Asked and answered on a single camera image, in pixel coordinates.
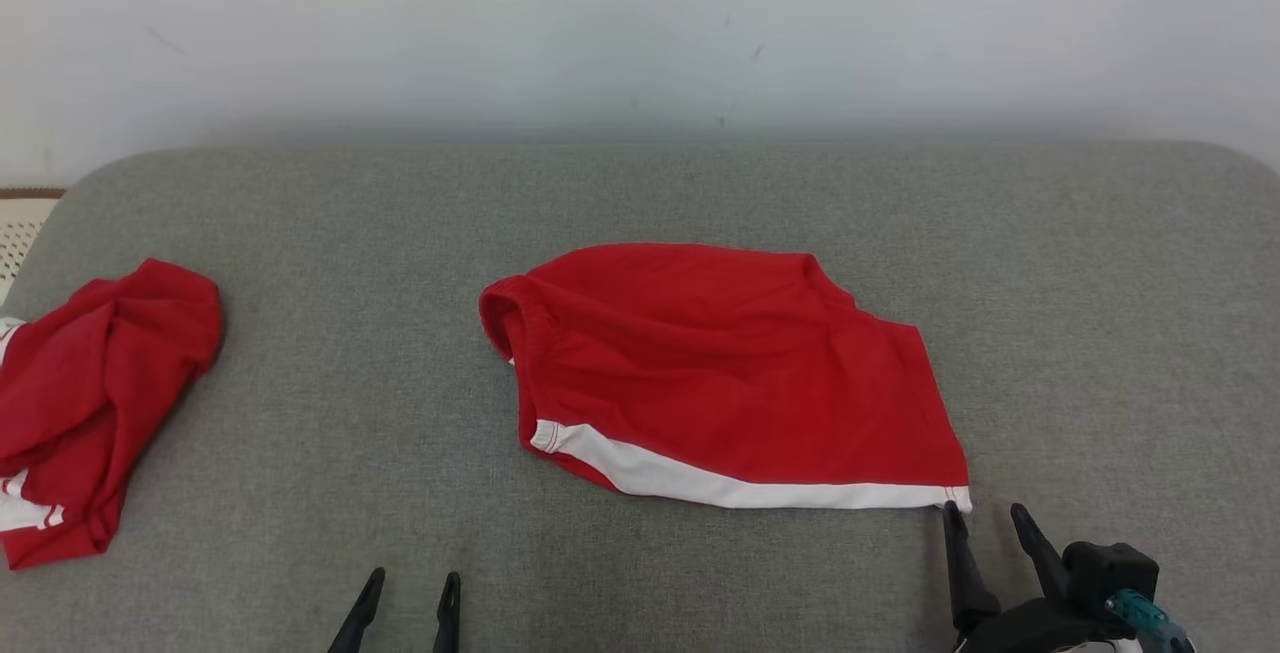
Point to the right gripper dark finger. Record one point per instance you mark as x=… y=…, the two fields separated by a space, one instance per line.
x=968 y=583
x=1042 y=553

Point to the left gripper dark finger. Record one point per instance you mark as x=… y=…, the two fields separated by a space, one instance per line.
x=448 y=623
x=360 y=623

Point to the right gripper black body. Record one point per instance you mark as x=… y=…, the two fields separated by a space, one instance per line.
x=1030 y=625

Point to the red shorts white side stripe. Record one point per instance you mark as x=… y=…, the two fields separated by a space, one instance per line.
x=720 y=363

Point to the cream perforated laundry basket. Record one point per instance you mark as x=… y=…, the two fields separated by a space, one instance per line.
x=20 y=233

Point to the red Bulls 23 jersey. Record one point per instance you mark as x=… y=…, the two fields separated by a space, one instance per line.
x=100 y=383

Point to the grey fabric sofa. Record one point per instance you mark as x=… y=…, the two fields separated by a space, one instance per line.
x=640 y=193

